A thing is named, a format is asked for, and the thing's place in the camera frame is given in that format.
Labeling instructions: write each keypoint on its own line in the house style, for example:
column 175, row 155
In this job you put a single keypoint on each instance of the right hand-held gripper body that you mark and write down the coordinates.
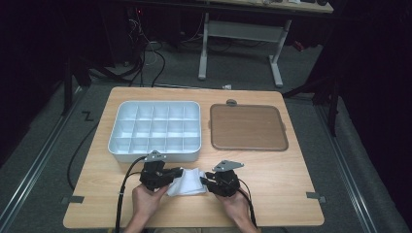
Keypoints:
column 226, row 183

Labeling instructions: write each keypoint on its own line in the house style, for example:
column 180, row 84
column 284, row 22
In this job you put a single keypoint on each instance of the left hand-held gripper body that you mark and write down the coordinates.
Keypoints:
column 154, row 174

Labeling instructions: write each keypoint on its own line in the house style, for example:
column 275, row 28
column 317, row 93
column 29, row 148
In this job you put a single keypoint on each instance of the white sock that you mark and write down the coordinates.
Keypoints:
column 189, row 184

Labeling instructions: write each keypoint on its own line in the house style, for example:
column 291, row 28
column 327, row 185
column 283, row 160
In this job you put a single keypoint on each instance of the white compartment storage box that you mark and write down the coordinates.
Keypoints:
column 155, row 129

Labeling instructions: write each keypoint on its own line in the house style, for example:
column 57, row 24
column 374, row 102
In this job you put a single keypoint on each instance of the person's right hand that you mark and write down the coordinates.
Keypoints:
column 234, row 205

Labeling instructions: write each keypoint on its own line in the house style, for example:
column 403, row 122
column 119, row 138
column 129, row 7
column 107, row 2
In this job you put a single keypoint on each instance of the person's left hand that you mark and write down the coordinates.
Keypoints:
column 147, row 202

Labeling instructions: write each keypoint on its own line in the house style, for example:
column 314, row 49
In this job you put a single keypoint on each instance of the brown box lid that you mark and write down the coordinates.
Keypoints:
column 247, row 127

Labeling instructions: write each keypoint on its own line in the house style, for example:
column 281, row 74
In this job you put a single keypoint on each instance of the grey round table grommet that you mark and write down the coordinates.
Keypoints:
column 231, row 103

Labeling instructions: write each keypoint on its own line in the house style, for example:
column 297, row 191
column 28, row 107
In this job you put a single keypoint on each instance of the white plug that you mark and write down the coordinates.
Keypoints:
column 227, row 86

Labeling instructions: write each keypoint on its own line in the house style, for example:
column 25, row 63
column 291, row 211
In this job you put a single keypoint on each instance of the black stand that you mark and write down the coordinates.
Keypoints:
column 67, row 90
column 333, row 110

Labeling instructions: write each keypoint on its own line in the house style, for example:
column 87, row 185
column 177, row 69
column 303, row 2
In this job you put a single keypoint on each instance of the dark computer tower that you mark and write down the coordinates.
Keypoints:
column 120, row 39

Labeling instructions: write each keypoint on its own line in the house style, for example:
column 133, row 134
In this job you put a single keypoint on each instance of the desk with white legs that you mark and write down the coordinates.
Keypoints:
column 243, row 30

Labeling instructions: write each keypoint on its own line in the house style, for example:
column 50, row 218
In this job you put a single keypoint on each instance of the small red object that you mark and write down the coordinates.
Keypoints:
column 298, row 45

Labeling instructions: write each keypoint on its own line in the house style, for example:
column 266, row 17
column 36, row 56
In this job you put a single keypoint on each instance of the metal floor rail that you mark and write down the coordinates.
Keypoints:
column 343, row 171
column 32, row 171

